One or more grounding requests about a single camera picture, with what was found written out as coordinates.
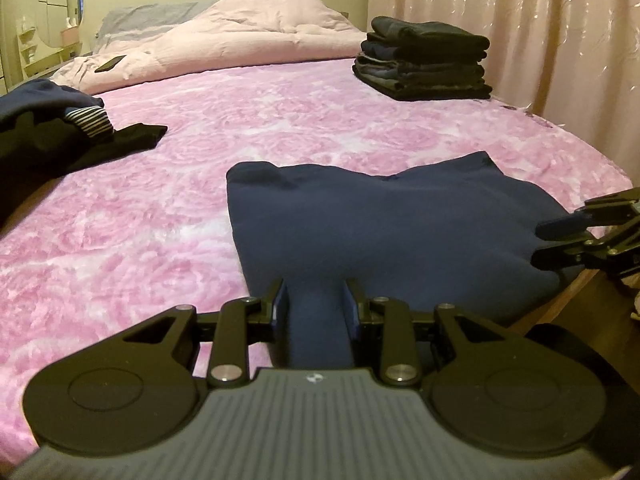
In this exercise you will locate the striped grey garment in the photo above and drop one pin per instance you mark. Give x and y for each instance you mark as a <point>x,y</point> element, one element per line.
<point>92,120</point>

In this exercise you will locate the stack of folded dark clothes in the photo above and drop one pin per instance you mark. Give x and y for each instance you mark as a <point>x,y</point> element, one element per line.
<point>423,61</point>

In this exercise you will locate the pink sheer curtain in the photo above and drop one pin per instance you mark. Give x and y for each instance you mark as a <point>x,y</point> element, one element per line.
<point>573,62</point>

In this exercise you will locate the round wall mirror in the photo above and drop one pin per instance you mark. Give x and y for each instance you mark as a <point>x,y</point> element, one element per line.
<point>58,22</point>

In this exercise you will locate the white bedside table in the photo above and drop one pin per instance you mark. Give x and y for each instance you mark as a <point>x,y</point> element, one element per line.
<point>37,59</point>

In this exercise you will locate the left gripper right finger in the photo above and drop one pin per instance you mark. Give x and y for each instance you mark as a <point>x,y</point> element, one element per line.
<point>381,335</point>

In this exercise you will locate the black smartphone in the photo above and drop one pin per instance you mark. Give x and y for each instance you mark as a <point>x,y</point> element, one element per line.
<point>110,64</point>

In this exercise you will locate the navy blue sweatshirt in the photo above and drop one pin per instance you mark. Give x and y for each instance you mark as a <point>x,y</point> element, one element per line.
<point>458,231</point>

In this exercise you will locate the pink floral bed blanket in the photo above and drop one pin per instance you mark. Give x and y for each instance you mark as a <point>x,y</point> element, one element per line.
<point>103,249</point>

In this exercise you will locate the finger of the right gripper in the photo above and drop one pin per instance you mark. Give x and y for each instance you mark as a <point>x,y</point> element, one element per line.
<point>588,253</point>
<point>590,215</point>

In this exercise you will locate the pale pink duvet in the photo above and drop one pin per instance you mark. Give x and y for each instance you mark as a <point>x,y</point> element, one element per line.
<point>230,33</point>

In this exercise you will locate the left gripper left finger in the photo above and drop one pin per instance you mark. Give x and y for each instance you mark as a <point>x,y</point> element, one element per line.
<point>235,327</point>

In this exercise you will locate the grey pillow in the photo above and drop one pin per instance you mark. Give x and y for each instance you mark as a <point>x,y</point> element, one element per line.
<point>143,23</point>

